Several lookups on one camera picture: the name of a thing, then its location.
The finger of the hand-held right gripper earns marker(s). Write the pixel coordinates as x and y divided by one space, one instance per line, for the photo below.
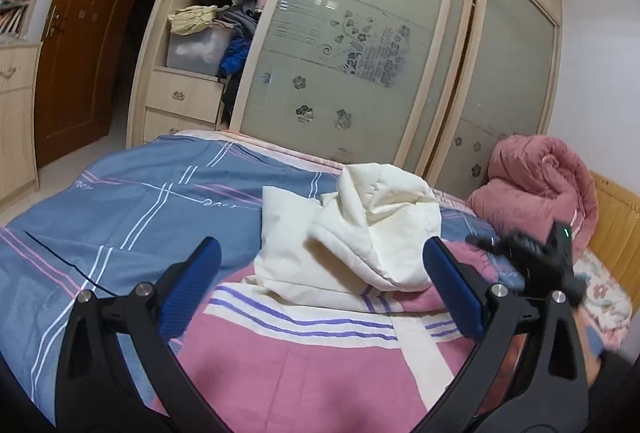
484 243

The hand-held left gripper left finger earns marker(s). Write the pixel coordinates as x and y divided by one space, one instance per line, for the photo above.
187 293

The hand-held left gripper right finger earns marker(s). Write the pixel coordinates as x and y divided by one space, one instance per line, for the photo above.
455 293

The pink and cream hooded jacket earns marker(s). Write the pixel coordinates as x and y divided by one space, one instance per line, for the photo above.
325 363

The person's right forearm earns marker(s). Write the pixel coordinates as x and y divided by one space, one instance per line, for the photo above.
592 365

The grey folded clothes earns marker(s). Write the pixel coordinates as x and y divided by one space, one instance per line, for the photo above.
240 23

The floral pillow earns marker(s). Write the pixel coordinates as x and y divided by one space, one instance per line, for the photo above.
605 298

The rolled pink quilt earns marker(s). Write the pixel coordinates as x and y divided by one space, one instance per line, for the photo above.
530 183

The wooden headboard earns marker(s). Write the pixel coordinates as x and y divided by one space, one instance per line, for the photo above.
620 233

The blue plaid blanket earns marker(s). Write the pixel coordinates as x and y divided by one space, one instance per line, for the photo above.
125 213

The light wood wardrobe drawer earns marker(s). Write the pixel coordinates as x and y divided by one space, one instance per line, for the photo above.
175 125
182 93

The frosted floral sliding door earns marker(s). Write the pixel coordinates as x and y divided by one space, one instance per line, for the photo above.
510 63
350 103

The blue garment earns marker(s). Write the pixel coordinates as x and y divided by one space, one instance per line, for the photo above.
235 58

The clear plastic storage box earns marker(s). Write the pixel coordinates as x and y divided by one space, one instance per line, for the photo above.
197 53

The light wood bookcase cabinet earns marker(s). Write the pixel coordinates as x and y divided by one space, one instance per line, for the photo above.
17 113

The brown wooden door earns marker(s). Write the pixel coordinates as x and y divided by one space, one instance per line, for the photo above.
85 63

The light wood wardrobe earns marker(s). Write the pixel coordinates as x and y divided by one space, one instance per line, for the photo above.
150 38

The yellow crumpled cloth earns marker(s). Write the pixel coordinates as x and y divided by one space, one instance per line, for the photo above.
192 19

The row of books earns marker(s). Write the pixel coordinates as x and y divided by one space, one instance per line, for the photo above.
12 18

